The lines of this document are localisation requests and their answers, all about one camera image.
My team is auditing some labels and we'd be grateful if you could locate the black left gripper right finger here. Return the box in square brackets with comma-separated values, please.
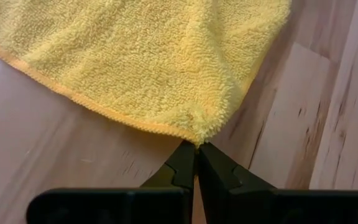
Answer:
[197, 142, 358, 224]

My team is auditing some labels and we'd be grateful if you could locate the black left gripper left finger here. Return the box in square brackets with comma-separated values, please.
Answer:
[26, 139, 197, 224]

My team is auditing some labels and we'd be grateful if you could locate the yellow microfiber towel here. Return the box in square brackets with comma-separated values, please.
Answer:
[0, 0, 291, 147]

